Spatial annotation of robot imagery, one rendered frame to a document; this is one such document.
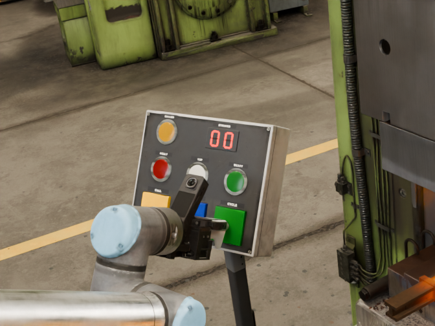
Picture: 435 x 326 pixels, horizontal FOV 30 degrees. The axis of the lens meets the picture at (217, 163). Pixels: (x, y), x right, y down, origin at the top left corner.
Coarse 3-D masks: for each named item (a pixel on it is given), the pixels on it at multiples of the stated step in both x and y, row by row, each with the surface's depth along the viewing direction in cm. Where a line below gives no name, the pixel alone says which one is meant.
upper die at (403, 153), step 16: (384, 128) 142; (400, 128) 138; (384, 144) 143; (400, 144) 140; (416, 144) 136; (432, 144) 132; (384, 160) 145; (400, 160) 141; (416, 160) 137; (432, 160) 134; (400, 176) 143; (416, 176) 139; (432, 176) 135
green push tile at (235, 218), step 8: (216, 208) 174; (224, 208) 173; (232, 208) 173; (216, 216) 174; (224, 216) 173; (232, 216) 172; (240, 216) 171; (232, 224) 172; (240, 224) 171; (232, 232) 171; (240, 232) 170; (224, 240) 172; (232, 240) 171; (240, 240) 170
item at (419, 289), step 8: (424, 280) 144; (432, 280) 144; (408, 288) 143; (416, 288) 143; (424, 288) 142; (432, 288) 142; (400, 296) 141; (408, 296) 141; (416, 296) 141; (424, 296) 143; (432, 296) 144; (392, 304) 140; (400, 304) 139; (408, 304) 141; (416, 304) 143; (424, 304) 142; (392, 312) 140; (400, 312) 141; (408, 312) 141
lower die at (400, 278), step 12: (420, 252) 159; (432, 252) 158; (396, 264) 156; (408, 264) 156; (420, 264) 153; (432, 264) 153; (396, 276) 154; (408, 276) 151; (420, 276) 150; (432, 276) 147; (396, 288) 155; (432, 312) 148
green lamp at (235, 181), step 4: (232, 172) 173; (236, 172) 173; (228, 176) 174; (232, 176) 173; (236, 176) 172; (240, 176) 172; (228, 180) 174; (232, 180) 173; (236, 180) 172; (240, 180) 172; (228, 184) 173; (232, 184) 173; (236, 184) 172; (240, 184) 172; (232, 188) 173; (236, 188) 172; (240, 188) 172
